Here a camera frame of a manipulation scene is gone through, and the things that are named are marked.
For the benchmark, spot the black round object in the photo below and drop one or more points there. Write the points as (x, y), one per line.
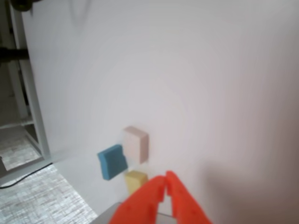
(23, 4)

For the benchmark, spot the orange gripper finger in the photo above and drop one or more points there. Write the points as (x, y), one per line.
(184, 205)
(140, 205)

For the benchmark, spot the white foam cuboid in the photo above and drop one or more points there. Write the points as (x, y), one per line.
(133, 142)

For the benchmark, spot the blue foam cuboid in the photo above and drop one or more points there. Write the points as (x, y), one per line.
(112, 163)

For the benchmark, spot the yellow foam cuboid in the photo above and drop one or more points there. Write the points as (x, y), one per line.
(134, 180)

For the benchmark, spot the white furniture frame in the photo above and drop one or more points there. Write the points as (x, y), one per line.
(32, 93)

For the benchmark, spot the black horizontal bar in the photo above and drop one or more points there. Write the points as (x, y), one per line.
(11, 54)

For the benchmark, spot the white cardboard bin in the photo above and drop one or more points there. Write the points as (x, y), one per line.
(106, 217)

